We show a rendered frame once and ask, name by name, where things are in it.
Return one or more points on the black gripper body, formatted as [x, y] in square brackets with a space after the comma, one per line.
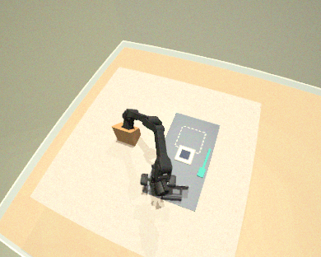
[144, 178]

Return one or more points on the white square tile with dark blue centre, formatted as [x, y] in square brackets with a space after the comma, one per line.
[185, 155]

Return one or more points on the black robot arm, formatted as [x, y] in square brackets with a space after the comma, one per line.
[162, 163]

